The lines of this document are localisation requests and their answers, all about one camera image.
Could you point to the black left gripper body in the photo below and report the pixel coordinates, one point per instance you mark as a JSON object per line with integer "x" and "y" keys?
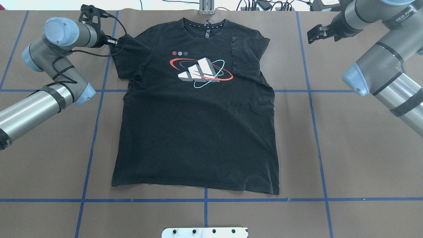
{"x": 102, "y": 38}

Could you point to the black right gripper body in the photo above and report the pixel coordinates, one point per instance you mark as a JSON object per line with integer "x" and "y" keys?
{"x": 330, "y": 30}

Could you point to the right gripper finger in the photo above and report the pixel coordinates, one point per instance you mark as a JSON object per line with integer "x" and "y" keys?
{"x": 317, "y": 31}
{"x": 314, "y": 37}

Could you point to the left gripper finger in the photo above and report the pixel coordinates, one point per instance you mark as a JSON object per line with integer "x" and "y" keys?
{"x": 112, "y": 41}

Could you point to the black graphic t-shirt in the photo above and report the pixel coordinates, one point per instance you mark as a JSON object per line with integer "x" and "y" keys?
{"x": 198, "y": 111}

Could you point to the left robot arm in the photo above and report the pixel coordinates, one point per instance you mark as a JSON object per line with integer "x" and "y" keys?
{"x": 49, "y": 54}

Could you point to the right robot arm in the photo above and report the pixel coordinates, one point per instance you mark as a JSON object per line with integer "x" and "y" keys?
{"x": 378, "y": 71}

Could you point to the aluminium frame post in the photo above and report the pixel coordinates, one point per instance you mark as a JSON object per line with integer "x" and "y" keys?
{"x": 206, "y": 7}

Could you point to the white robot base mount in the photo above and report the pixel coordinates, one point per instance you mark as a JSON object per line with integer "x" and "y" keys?
{"x": 206, "y": 232}

